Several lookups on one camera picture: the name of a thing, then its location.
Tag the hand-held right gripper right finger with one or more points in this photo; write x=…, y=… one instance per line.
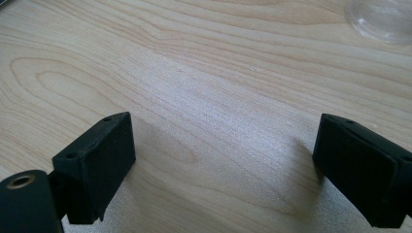
x=359, y=174

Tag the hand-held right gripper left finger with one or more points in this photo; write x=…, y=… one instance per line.
x=97, y=171

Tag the clear plastic container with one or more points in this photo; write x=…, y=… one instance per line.
x=382, y=19

